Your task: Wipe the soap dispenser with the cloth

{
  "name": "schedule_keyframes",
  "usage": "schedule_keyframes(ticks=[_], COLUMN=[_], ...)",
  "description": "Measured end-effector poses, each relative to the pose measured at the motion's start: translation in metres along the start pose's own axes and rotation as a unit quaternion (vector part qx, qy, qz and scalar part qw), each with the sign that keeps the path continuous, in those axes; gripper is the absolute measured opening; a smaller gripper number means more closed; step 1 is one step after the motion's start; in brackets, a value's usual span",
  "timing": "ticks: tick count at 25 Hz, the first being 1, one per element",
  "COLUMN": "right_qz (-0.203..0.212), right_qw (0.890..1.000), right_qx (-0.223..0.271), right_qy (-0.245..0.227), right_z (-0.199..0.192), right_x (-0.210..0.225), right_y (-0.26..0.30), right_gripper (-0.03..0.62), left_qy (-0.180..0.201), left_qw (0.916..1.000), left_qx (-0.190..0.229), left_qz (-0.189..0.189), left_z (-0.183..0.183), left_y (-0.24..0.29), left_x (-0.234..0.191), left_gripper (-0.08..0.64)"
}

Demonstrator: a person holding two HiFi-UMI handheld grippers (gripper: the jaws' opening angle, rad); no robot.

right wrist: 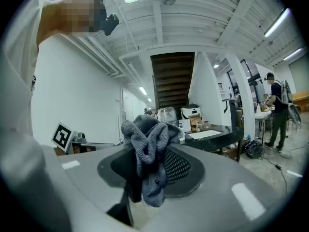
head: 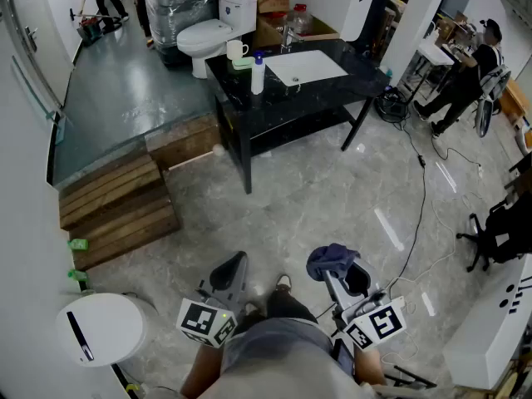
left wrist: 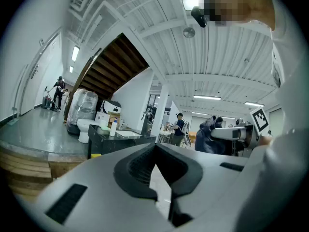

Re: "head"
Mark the person's left forearm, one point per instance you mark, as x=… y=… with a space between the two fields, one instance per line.
x=203 y=368

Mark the gray office chair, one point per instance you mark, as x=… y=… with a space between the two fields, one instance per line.
x=494 y=81

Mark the white and black standing machine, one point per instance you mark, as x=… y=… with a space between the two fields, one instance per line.
x=353 y=11

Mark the white bottle with blue cap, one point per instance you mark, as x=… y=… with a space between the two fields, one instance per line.
x=257 y=77

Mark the white cup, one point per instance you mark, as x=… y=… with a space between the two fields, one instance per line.
x=234 y=50

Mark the chrome faucet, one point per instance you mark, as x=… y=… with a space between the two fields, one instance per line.
x=286 y=37

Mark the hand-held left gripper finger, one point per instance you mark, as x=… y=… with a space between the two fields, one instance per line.
x=221 y=274
x=241 y=272

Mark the black smartphone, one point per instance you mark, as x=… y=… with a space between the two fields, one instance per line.
x=344 y=358

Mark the small green packet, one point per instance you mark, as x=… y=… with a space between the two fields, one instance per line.
x=78 y=244
x=77 y=274

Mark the person's right forearm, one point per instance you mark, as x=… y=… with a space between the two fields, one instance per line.
x=370 y=366

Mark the wooden platform beam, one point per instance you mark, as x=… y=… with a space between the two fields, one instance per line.
x=183 y=144

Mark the white desk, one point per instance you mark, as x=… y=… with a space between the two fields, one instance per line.
x=434 y=52

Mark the white round appliance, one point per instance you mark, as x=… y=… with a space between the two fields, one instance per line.
x=108 y=326

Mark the white sink basin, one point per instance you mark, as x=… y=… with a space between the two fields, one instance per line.
x=307 y=67

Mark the white toilet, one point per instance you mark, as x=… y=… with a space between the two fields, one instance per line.
x=203 y=35

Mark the person's light shirt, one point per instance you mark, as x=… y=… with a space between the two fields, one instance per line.
x=282 y=360

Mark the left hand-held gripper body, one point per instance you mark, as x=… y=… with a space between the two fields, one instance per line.
x=201 y=322

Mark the dark blue cloth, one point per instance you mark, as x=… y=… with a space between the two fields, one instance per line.
x=328 y=258

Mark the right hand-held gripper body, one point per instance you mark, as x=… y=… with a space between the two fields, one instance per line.
x=380 y=322

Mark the person's black trousers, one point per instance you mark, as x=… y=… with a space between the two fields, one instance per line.
x=287 y=306

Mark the clear plastic jar red lid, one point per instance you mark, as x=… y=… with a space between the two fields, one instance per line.
x=280 y=25
x=302 y=21

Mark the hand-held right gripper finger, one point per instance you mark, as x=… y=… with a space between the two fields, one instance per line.
x=337 y=291
x=372 y=279

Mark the brown wooden steps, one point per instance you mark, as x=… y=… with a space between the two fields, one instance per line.
x=116 y=206

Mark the person's dark shoe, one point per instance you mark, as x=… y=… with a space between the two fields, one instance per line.
x=284 y=283

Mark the green mop bucket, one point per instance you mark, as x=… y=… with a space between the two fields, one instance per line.
x=89 y=29

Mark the white counter unit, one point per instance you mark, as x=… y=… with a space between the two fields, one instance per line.
x=486 y=326

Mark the black office chair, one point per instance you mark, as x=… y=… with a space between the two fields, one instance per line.
x=505 y=231

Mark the large cardboard box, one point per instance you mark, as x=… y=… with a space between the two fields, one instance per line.
x=266 y=31

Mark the teal glass clamp bracket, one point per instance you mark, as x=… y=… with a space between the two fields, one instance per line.
x=59 y=129

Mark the green soap dish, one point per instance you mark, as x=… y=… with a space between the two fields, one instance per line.
x=243 y=63

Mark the black marble vanity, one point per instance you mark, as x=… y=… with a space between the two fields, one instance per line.
x=361 y=81

